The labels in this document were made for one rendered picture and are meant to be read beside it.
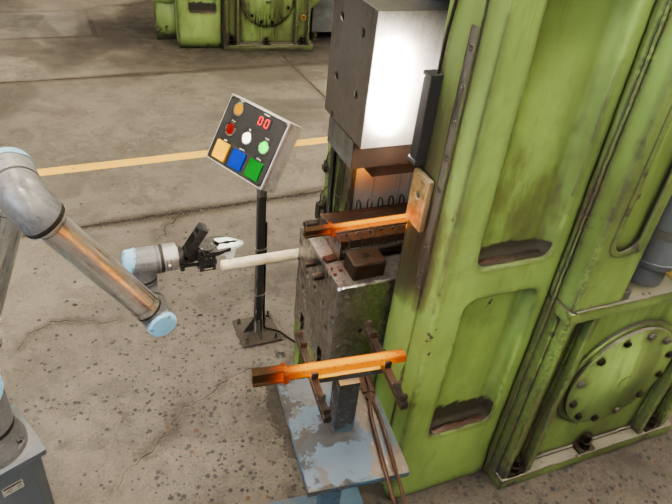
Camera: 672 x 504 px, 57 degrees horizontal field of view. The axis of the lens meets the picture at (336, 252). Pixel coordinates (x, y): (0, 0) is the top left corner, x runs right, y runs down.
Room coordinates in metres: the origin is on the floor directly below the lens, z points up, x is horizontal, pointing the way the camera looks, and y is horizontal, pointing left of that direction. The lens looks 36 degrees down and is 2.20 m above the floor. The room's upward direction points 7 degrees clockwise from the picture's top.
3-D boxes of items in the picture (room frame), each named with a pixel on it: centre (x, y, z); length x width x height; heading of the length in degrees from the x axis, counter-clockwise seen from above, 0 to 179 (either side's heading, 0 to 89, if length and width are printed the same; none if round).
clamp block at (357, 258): (1.68, -0.10, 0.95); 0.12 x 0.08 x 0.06; 116
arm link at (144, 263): (1.51, 0.60, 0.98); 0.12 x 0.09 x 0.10; 116
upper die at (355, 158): (1.90, -0.16, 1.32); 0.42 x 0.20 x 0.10; 116
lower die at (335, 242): (1.90, -0.16, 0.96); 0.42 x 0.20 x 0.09; 116
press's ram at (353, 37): (1.87, -0.18, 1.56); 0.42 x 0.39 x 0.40; 116
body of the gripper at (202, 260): (1.58, 0.44, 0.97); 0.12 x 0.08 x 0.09; 116
